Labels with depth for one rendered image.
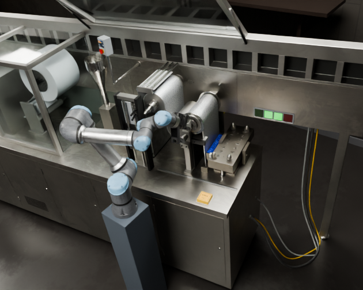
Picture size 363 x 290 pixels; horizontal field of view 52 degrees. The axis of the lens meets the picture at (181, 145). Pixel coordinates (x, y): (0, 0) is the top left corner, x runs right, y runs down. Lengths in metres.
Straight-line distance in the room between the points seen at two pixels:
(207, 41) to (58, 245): 2.12
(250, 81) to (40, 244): 2.25
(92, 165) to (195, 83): 0.89
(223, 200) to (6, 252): 2.08
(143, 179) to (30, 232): 1.55
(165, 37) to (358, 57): 1.11
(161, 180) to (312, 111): 1.00
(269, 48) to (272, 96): 0.30
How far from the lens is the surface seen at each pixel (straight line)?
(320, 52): 2.11
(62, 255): 3.33
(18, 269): 3.41
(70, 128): 1.92
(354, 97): 2.20
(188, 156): 2.29
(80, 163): 2.65
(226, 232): 2.28
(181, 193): 2.24
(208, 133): 2.28
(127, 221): 2.16
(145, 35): 2.48
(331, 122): 2.30
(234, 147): 2.34
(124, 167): 2.13
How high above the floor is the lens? 2.47
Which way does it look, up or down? 37 degrees down
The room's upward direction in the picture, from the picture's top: 7 degrees counter-clockwise
